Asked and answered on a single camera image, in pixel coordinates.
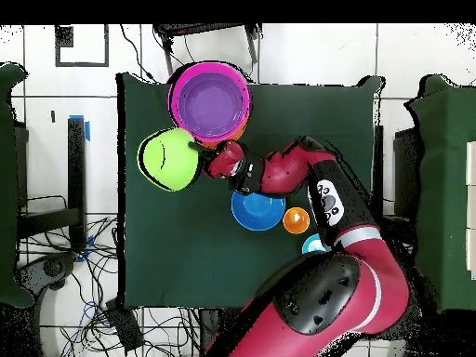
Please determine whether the small ribbed cyan bowl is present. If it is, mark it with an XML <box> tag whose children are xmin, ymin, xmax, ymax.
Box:
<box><xmin>301</xmin><ymin>232</ymin><xmax>328</xmax><ymax>256</ymax></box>

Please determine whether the dark green tablecloth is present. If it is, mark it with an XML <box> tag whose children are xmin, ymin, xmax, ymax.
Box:
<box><xmin>115</xmin><ymin>72</ymin><xmax>384</xmax><ymax>312</ymax></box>

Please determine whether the black bench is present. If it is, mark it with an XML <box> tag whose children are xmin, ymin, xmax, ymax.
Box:
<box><xmin>372</xmin><ymin>124</ymin><xmax>423</xmax><ymax>258</ymax></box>
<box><xmin>16</xmin><ymin>116</ymin><xmax>88</xmax><ymax>254</ymax></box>

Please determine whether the green clothed side table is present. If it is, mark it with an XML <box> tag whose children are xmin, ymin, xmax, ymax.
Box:
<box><xmin>403</xmin><ymin>73</ymin><xmax>476</xmax><ymax>318</ymax></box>
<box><xmin>0</xmin><ymin>61</ymin><xmax>35</xmax><ymax>309</ymax></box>

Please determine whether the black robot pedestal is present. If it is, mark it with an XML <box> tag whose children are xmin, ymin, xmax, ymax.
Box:
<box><xmin>198</xmin><ymin>308</ymin><xmax>228</xmax><ymax>350</ymax></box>

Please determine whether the black stool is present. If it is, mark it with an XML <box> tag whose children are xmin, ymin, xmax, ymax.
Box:
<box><xmin>152</xmin><ymin>23</ymin><xmax>264</xmax><ymax>78</ymax></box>

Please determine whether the green bowl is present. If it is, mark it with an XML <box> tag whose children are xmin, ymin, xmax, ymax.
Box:
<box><xmin>136</xmin><ymin>126</ymin><xmax>201</xmax><ymax>193</ymax></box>

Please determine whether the black floor box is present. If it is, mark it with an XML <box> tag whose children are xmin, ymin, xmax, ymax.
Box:
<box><xmin>102</xmin><ymin>298</ymin><xmax>145</xmax><ymax>353</ymax></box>

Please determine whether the large pink bowl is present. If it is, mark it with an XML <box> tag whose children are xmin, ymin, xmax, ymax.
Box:
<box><xmin>166</xmin><ymin>61</ymin><xmax>251</xmax><ymax>143</ymax></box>

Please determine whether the white drawer unit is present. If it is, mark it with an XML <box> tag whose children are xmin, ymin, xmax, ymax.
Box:
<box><xmin>465</xmin><ymin>140</ymin><xmax>476</xmax><ymax>280</ymax></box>

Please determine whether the large orange bowl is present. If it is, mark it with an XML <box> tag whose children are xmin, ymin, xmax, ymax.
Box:
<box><xmin>200</xmin><ymin>124</ymin><xmax>249</xmax><ymax>152</ymax></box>

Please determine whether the blue tape strip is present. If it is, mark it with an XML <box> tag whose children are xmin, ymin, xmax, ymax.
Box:
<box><xmin>69</xmin><ymin>114</ymin><xmax>91</xmax><ymax>142</ymax></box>

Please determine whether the black square frame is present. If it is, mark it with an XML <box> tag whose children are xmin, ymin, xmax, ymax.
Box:
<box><xmin>54</xmin><ymin>23</ymin><xmax>111</xmax><ymax>69</ymax></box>

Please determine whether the blue bowl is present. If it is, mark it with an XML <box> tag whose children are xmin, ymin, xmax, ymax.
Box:
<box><xmin>231</xmin><ymin>191</ymin><xmax>287</xmax><ymax>232</ymax></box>

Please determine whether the orange cup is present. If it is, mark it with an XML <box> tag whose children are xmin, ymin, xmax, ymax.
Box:
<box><xmin>282</xmin><ymin>206</ymin><xmax>311</xmax><ymax>235</ymax></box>

